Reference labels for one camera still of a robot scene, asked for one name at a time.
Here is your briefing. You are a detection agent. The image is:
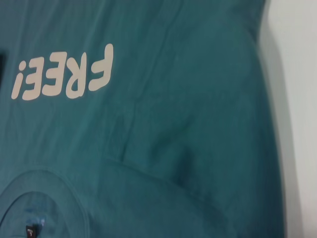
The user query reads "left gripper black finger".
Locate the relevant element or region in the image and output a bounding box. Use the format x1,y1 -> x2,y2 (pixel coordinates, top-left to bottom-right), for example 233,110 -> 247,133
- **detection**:
0,51 -> 7,83

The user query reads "teal t-shirt with FREE print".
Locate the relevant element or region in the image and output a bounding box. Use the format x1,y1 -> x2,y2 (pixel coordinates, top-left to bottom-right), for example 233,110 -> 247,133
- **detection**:
0,0 -> 285,238

